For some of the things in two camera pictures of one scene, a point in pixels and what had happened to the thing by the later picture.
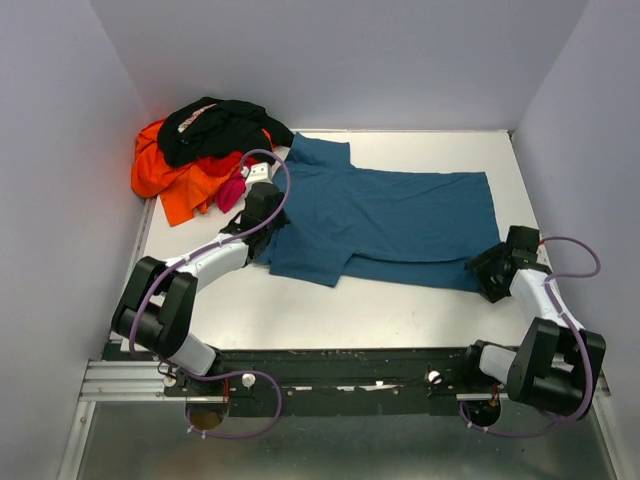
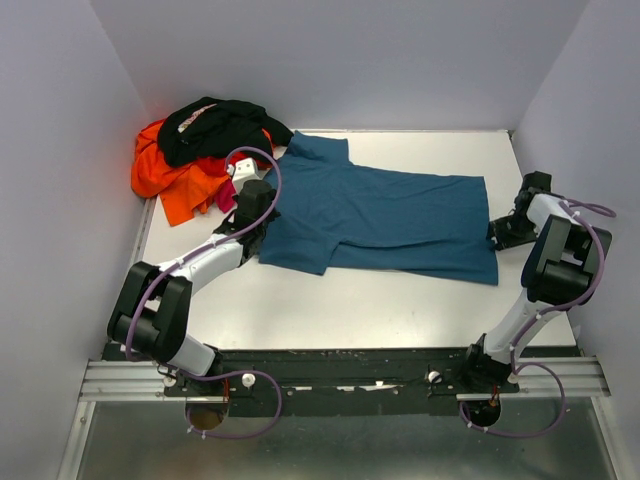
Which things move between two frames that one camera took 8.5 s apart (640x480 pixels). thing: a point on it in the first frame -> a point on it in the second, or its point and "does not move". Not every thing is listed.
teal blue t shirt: (415, 228) does not move
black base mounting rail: (413, 382) does not move
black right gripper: (492, 291) -> (497, 229)
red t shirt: (222, 163) does not move
